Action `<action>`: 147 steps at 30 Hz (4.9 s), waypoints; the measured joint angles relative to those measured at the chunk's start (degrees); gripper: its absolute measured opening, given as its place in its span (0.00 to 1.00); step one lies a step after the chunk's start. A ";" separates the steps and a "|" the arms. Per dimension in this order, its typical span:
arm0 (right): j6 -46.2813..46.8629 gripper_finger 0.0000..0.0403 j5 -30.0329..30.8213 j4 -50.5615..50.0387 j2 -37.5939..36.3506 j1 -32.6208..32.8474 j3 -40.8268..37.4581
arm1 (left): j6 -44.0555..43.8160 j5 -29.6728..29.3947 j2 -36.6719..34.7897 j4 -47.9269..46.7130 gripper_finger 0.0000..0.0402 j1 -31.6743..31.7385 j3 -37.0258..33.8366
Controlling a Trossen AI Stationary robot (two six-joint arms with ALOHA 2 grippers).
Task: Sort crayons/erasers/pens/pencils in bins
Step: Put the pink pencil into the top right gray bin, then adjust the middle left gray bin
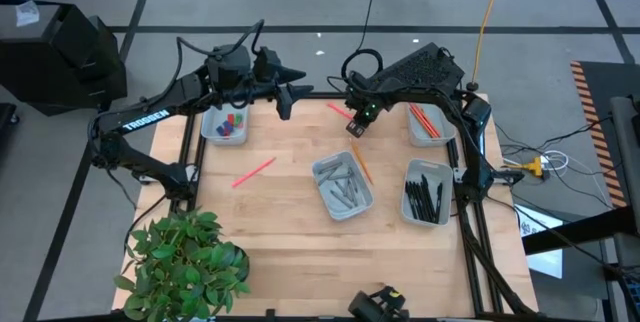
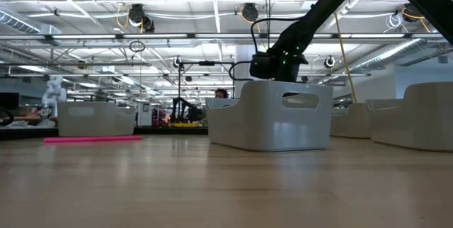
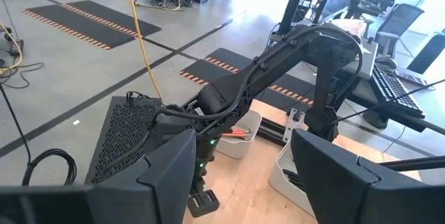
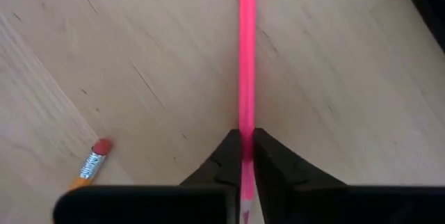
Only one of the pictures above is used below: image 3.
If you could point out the white paper scrap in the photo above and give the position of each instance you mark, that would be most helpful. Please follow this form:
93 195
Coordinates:
76 122

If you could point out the orange pencil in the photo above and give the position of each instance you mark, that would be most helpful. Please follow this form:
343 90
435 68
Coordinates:
240 135

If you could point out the black perforated computer case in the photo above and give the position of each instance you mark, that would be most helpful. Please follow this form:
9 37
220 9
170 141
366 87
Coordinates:
121 137

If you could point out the black mat with orange stripes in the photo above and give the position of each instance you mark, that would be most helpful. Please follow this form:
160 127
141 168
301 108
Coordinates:
215 64
90 22

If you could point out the grey plastic bin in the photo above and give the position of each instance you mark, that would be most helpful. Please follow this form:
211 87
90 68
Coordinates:
278 178
240 149

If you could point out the black aluminium table frame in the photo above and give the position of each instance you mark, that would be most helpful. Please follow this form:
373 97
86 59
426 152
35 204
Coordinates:
271 130

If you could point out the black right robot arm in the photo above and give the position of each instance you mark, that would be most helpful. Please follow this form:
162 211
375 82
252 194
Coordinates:
278 53

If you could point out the black keyboard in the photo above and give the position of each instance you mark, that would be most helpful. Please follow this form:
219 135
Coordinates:
393 88

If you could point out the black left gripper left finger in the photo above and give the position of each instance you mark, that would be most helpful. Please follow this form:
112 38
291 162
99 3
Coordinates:
163 189

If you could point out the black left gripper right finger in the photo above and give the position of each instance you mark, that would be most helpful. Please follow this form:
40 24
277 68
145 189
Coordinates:
347 189

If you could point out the black desk bar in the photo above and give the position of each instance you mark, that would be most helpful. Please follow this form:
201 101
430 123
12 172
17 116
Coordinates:
417 163

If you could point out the silver mounting bracket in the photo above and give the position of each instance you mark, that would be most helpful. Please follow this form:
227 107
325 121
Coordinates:
290 131

